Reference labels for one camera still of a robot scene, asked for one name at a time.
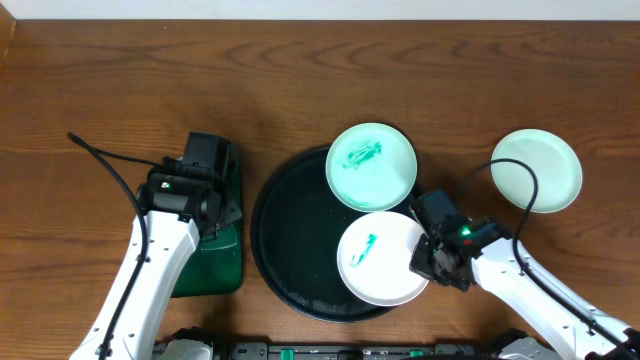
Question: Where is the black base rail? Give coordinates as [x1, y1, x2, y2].
[151, 327, 559, 360]

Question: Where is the white plate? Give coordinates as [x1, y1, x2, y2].
[337, 211, 429, 307]

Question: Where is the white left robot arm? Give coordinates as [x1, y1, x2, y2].
[69, 132, 243, 359]

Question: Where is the mint plate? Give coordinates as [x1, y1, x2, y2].
[491, 129, 583, 213]
[325, 123, 418, 212]

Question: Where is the green sponge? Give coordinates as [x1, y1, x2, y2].
[201, 225, 242, 251]

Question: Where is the black rectangular sponge tray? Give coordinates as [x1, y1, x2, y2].
[172, 171, 243, 298]

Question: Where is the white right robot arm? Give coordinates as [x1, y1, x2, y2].
[409, 190, 639, 359]

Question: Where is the black round tray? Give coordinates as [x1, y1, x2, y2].
[250, 146, 391, 323]

